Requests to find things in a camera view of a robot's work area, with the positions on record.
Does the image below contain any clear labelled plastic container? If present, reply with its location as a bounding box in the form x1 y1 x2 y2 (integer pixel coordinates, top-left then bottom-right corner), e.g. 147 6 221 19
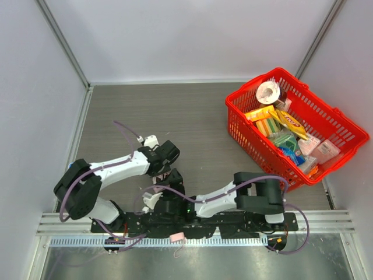
311 139 340 165

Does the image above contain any dark brown jar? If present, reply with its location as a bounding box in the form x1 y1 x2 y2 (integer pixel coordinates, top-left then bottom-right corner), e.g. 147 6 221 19
274 87 287 110

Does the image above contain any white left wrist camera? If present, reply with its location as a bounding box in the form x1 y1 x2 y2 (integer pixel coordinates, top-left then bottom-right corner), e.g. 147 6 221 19
137 135 159 149

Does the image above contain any yellow Lays chips bag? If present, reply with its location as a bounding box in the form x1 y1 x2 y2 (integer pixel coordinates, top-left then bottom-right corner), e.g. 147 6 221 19
269 109 308 140

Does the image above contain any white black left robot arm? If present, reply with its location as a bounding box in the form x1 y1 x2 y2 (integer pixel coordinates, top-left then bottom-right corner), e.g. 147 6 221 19
54 140 180 231

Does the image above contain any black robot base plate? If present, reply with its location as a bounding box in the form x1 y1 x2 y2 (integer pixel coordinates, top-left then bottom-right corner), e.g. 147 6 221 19
105 211 299 239

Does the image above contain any white slotted cable duct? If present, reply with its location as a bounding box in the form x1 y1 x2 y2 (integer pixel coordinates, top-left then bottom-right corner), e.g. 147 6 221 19
50 236 268 247

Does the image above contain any pink packaged item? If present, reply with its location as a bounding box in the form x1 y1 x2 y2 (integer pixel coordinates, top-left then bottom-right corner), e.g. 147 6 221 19
298 134 321 156

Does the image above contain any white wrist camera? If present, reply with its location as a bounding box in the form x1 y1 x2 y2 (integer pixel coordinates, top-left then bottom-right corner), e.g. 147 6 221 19
142 192 162 214
137 135 159 149

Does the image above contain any red plastic shopping basket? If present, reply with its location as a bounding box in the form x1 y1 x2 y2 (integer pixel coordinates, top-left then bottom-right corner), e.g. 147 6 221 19
225 67 370 191

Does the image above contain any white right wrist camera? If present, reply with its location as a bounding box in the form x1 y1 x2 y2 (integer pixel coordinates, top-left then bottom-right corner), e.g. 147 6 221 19
142 192 162 214

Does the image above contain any toilet paper roll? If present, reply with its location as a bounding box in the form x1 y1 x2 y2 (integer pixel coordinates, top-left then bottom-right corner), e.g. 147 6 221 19
256 80 280 105

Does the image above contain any green snack packet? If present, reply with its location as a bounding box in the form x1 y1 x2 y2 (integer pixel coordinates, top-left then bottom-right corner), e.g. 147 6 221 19
269 131 301 152

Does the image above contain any orange snack box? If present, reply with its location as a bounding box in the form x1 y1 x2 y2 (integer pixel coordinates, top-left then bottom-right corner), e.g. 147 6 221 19
244 105 275 123

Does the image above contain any pink and black umbrella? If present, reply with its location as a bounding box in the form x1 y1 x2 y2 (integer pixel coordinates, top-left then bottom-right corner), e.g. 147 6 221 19
154 169 187 258

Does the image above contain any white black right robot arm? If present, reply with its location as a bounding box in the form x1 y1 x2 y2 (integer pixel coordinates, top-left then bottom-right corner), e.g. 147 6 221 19
154 172 288 225

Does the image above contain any blue snack packet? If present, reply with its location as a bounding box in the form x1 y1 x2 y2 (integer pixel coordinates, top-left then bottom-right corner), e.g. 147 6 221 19
278 146 305 166

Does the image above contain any yellow green sponge pack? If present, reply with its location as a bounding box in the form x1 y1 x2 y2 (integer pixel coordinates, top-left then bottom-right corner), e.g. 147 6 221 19
255 117 280 137

